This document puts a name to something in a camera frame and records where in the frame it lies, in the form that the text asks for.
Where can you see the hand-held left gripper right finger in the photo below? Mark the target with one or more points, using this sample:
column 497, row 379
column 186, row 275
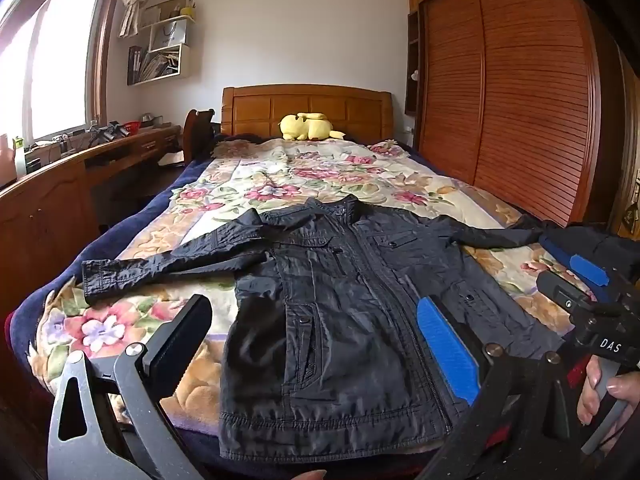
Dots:
column 445, row 350

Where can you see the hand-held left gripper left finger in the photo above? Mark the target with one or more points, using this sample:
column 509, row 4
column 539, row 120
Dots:
column 175, row 345

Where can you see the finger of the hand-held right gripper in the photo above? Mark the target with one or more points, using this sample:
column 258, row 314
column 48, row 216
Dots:
column 587, row 267
column 555, row 287

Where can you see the black jacket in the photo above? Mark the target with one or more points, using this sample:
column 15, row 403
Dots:
column 340, row 310

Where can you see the folded dark clothes blue trim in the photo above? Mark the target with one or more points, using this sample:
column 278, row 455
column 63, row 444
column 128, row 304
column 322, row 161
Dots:
column 575, row 240

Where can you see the person's right hand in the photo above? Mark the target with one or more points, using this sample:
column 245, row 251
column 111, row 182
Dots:
column 589, row 392

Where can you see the person's left hand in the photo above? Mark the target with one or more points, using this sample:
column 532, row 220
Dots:
column 310, row 475

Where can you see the person's red black clothing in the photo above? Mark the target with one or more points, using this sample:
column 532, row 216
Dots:
column 575, row 367

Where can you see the wooden desk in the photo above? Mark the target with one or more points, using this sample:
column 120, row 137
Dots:
column 50, row 200

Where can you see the wooden louvered wardrobe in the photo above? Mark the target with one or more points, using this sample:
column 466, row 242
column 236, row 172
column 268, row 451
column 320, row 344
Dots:
column 525, row 85

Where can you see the floral blanket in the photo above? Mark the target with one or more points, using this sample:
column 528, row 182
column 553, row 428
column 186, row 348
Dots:
column 300, row 175

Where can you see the wooden chair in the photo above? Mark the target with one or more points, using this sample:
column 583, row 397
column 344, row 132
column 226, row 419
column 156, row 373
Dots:
column 192, row 130

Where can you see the red desk item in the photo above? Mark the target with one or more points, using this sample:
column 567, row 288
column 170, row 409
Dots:
column 131, row 127

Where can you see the white green bottle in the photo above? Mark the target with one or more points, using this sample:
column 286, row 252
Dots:
column 19, row 160

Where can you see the wooden headboard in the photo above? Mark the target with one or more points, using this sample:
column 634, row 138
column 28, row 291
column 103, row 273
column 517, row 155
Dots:
column 260, row 110

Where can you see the yellow plush toy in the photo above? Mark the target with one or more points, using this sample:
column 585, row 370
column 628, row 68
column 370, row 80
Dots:
column 305, row 127

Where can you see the window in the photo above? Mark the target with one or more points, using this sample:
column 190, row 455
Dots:
column 55, row 60

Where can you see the white paper bag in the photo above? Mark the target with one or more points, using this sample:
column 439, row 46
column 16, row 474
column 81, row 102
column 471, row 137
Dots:
column 169, row 35

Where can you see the white wall shelf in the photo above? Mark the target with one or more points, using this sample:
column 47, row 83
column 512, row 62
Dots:
column 160, row 65

